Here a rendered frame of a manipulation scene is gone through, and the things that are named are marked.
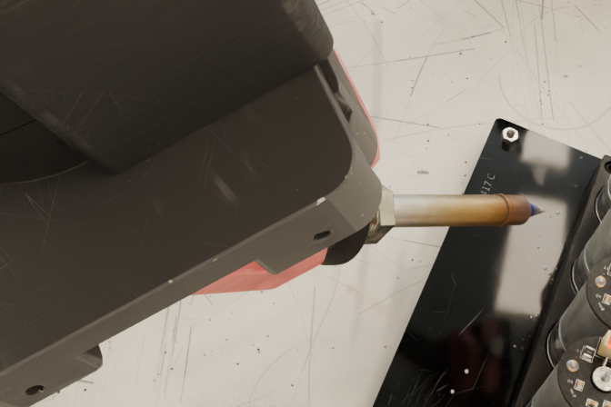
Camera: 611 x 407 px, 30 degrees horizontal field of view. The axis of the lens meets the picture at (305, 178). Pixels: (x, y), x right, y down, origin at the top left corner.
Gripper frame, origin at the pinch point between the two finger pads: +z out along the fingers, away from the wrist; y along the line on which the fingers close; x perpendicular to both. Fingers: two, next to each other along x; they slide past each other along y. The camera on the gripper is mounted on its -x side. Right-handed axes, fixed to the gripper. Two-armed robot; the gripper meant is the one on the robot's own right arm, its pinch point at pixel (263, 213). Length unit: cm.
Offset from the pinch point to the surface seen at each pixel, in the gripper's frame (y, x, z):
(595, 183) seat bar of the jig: 3.1, -7.9, 15.4
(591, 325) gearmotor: -2.6, -5.3, 10.4
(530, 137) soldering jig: 6.0, -6.8, 15.9
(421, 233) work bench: 4.2, -1.9, 14.7
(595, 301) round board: -2.2, -5.7, 9.8
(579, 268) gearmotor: 0.2, -5.9, 13.7
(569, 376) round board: -3.9, -4.1, 9.1
